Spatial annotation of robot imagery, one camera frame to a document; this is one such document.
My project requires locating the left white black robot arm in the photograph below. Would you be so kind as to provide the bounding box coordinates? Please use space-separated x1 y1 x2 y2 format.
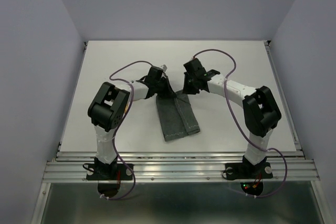
83 76 176 180

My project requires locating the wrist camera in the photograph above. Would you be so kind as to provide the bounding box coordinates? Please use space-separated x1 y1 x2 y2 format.
183 58 206 76
146 65 167 81

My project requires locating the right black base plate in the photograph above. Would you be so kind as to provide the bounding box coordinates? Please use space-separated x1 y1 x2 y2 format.
222 162 273 181

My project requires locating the aluminium frame rail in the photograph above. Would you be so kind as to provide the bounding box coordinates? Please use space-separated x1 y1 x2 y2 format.
43 151 320 183

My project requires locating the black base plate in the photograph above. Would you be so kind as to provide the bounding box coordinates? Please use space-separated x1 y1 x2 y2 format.
222 162 273 181
83 163 133 182

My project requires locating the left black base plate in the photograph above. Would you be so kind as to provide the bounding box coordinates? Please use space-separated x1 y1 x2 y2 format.
83 163 133 182

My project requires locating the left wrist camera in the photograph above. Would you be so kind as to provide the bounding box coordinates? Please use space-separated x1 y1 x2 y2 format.
146 65 167 81

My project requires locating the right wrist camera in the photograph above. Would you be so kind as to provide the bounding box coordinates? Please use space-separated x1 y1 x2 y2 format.
183 58 206 76

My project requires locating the grey cloth napkin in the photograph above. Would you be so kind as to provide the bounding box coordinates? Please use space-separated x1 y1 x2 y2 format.
156 90 201 142

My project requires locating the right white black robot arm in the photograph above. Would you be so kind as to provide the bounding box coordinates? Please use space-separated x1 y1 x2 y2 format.
183 70 281 180

